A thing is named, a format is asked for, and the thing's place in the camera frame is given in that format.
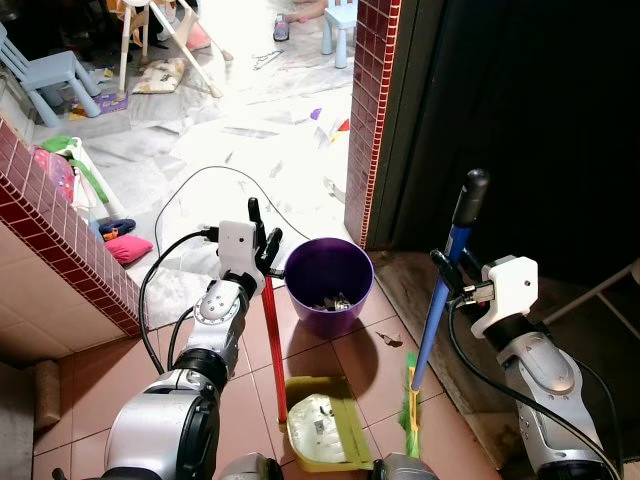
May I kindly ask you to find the blue handled green broom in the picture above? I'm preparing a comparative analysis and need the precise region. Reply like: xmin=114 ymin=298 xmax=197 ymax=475
xmin=400 ymin=168 xmax=491 ymax=461

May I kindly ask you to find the green dustpan red handle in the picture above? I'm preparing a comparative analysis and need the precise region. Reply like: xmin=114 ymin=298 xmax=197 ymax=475
xmin=260 ymin=278 xmax=376 ymax=473

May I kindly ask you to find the purple plastic bucket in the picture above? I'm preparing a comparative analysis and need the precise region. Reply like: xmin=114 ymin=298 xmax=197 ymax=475
xmin=284 ymin=237 xmax=376 ymax=339

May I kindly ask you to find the crumpled paper trash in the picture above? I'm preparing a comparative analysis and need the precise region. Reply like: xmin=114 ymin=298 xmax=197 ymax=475
xmin=308 ymin=292 xmax=359 ymax=313

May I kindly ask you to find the red cushion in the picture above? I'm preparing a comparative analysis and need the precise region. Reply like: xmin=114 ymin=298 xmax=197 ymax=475
xmin=103 ymin=235 xmax=156 ymax=266

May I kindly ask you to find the dark blue slipper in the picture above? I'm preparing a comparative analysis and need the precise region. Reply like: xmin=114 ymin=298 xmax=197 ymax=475
xmin=98 ymin=218 xmax=136 ymax=241

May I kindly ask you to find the white paper trash pile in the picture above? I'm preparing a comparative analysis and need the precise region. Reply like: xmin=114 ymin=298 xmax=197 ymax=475
xmin=293 ymin=393 xmax=349 ymax=463

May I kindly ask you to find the white plastic kids table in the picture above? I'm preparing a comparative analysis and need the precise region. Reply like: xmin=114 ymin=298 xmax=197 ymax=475
xmin=40 ymin=135 xmax=129 ymax=223

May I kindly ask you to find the patterned flat cushion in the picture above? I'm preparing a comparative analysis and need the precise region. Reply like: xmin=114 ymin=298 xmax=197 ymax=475
xmin=132 ymin=58 xmax=189 ymax=96

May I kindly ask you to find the grey right robot leg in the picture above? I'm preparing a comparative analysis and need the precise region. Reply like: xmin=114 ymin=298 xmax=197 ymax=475
xmin=370 ymin=452 xmax=441 ymax=480

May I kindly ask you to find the grey robot leg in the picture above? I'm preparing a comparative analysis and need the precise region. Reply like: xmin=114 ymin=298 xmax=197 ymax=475
xmin=220 ymin=452 xmax=286 ymax=480
xmin=370 ymin=452 xmax=441 ymax=480

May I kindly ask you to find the grey left robot leg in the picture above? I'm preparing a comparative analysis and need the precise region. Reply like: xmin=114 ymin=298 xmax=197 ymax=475
xmin=220 ymin=452 xmax=286 ymax=480

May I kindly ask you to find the purple picture book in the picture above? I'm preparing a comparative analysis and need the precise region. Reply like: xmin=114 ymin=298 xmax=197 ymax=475
xmin=70 ymin=92 xmax=129 ymax=119

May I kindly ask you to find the pink child backpack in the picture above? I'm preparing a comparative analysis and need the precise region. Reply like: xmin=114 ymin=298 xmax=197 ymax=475
xmin=33 ymin=145 xmax=79 ymax=206

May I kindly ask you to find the green cloth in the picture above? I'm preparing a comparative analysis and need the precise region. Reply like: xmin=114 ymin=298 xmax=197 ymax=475
xmin=40 ymin=135 xmax=106 ymax=201

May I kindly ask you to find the person bare leg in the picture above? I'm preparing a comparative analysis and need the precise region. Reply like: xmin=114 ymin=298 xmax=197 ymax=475
xmin=280 ymin=0 xmax=331 ymax=23

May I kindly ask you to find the light blue plastic child chair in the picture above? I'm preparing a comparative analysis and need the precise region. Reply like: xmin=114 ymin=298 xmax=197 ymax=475
xmin=320 ymin=0 xmax=359 ymax=69

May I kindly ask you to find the white wooden high chair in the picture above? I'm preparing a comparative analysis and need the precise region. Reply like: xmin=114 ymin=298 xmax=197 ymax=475
xmin=115 ymin=0 xmax=226 ymax=99

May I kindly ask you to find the grey-blue plastic child chair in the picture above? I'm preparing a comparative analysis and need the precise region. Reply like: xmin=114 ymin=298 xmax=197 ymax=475
xmin=0 ymin=25 xmax=104 ymax=128

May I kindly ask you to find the brown cylinder object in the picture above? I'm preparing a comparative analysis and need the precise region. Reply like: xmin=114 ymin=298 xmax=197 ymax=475
xmin=33 ymin=360 xmax=63 ymax=433

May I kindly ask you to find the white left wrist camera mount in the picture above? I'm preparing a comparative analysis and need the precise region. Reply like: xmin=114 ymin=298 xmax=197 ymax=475
xmin=217 ymin=220 xmax=263 ymax=296

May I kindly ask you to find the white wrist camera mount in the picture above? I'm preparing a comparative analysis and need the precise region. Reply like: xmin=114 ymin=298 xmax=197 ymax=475
xmin=470 ymin=255 xmax=541 ymax=339
xmin=217 ymin=220 xmax=263 ymax=296

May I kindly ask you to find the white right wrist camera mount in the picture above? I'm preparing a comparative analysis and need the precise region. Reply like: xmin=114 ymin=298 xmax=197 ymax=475
xmin=470 ymin=255 xmax=541 ymax=339

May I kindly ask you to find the black floor cable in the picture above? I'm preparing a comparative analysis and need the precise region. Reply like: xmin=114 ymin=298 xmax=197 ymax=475
xmin=152 ymin=165 xmax=311 ymax=263

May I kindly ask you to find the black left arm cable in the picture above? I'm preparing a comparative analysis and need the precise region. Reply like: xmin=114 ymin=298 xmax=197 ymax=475
xmin=138 ymin=228 xmax=221 ymax=376

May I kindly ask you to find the dark door frame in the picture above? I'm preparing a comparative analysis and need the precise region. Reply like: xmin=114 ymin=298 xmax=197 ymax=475
xmin=365 ymin=0 xmax=446 ymax=251

